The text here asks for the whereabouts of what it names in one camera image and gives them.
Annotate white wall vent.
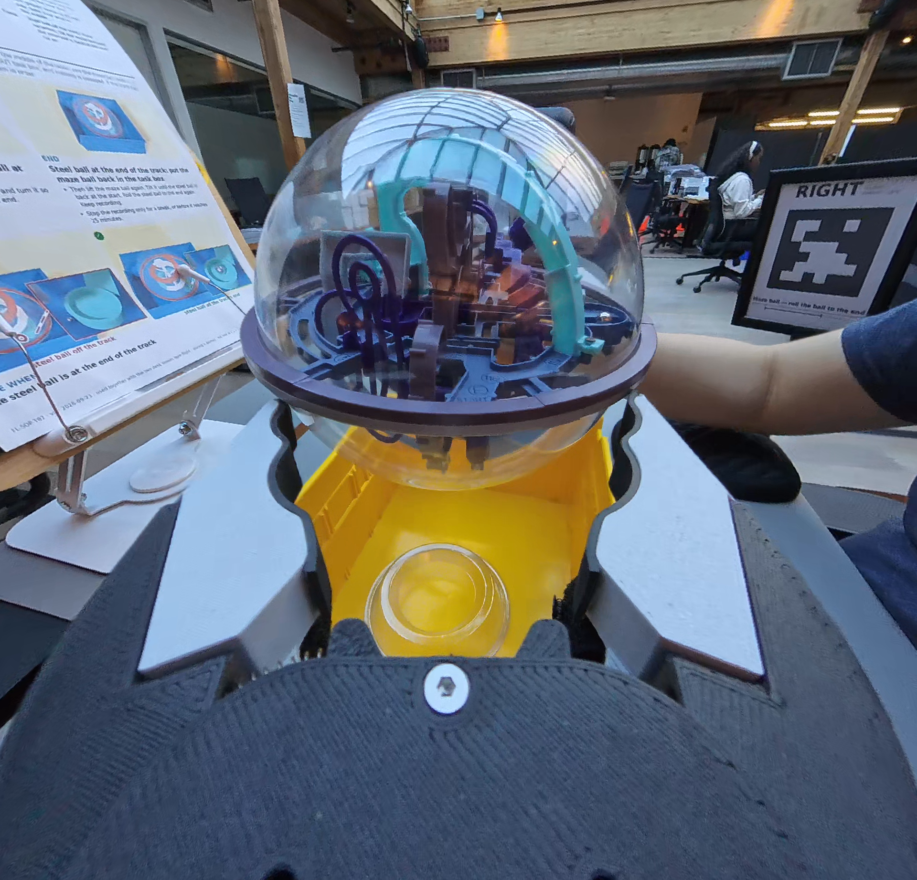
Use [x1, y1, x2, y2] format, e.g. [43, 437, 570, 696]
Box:
[781, 37, 844, 80]

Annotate black mesh pad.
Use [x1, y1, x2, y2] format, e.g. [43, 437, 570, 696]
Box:
[670, 422, 802, 505]

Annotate cluttered office desk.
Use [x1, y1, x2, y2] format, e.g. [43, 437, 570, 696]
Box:
[623, 160, 721, 254]

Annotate black framed tag sign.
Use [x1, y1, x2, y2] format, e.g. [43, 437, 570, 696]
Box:
[731, 167, 917, 338]

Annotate person's blue shirt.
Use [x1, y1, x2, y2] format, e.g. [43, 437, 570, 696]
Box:
[838, 300, 917, 648]

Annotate person's right forearm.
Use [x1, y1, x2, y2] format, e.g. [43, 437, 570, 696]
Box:
[638, 329, 889, 437]

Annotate yellow plastic bin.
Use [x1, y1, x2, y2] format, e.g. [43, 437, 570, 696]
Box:
[295, 414, 617, 659]

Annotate black office chair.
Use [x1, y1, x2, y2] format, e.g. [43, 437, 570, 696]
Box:
[224, 177, 273, 229]
[675, 214, 764, 294]

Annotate wooden pillar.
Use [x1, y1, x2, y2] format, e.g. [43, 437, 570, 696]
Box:
[242, 0, 308, 172]
[820, 28, 893, 165]

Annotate clear plastic ball stand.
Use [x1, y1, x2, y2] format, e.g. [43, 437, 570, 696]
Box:
[364, 543, 511, 657]

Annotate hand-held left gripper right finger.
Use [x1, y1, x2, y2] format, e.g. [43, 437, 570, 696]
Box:
[552, 392, 766, 684]

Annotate printed instruction sheet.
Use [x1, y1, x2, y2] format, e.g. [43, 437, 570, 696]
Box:
[0, 0, 256, 453]

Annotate clear plastic maze ball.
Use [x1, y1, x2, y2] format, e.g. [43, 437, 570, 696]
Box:
[240, 88, 658, 492]

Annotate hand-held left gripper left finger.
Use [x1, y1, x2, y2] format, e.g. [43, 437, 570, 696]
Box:
[136, 400, 338, 684]

